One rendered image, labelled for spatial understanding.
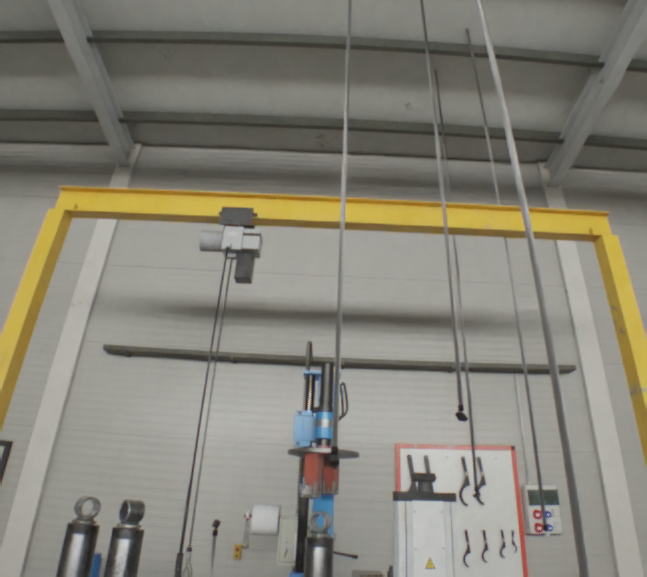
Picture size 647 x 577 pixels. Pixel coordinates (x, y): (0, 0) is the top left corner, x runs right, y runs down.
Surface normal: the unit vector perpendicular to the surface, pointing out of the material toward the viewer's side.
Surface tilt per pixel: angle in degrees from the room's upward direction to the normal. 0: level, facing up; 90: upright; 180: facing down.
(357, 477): 90
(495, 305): 90
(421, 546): 90
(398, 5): 173
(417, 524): 90
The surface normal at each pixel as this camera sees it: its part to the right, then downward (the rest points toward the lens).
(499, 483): 0.03, -0.48
